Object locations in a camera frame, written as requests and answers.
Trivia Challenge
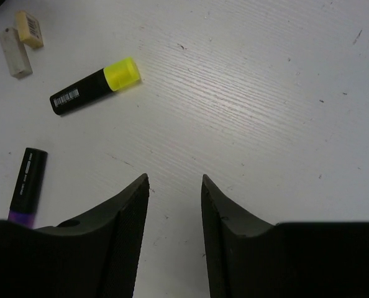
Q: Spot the yellow eraser block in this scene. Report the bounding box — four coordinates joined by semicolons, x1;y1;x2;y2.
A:
15;11;44;49

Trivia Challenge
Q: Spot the yellow cap black highlighter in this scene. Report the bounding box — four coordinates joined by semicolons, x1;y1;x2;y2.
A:
50;57;140;115

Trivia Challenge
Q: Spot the white eraser block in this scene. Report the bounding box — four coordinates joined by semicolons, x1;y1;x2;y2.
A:
0;27;33;79

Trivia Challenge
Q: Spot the purple cap black highlighter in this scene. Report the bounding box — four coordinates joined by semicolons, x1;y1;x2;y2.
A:
8;148;48;228

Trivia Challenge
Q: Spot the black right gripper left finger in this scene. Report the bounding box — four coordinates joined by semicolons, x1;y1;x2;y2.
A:
0;174;148;297

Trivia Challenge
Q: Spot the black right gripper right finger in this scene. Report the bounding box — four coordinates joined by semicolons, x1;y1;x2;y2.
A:
201;175;369;297

